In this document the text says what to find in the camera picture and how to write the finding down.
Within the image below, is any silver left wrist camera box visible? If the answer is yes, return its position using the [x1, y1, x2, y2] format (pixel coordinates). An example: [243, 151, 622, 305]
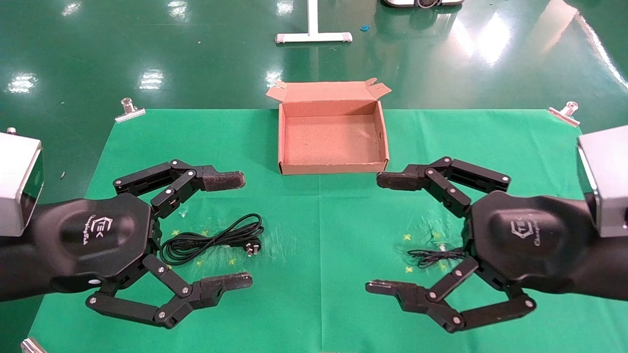
[0, 127, 45, 237]

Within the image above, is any open brown cardboard box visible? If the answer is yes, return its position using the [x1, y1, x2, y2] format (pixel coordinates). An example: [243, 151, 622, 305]
[266, 77, 392, 176]

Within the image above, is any black power cable with plug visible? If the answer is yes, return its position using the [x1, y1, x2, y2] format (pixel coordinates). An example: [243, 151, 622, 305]
[160, 213, 265, 267]

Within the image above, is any black wired computer mouse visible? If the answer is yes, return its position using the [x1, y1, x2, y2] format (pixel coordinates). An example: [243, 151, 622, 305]
[407, 248, 467, 269]

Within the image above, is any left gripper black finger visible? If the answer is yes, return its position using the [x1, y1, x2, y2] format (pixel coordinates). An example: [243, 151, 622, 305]
[86, 255, 253, 329]
[113, 159, 246, 220]

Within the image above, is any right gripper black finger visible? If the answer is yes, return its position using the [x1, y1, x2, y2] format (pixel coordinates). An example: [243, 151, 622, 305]
[366, 256, 536, 334]
[376, 157, 511, 219]

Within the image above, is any dark grey machine base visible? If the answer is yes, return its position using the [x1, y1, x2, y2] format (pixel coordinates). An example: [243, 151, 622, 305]
[382, 0, 464, 9]

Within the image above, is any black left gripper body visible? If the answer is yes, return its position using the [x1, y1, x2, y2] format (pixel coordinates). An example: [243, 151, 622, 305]
[0, 193, 154, 301]

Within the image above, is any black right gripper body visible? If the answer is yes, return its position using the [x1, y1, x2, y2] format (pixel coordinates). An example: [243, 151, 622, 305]
[466, 191, 628, 301]

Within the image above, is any white stand base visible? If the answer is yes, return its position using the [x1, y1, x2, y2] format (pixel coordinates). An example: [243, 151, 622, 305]
[275, 0, 353, 45]

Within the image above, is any green table cloth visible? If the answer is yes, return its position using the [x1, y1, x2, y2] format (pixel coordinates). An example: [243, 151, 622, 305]
[27, 108, 628, 353]

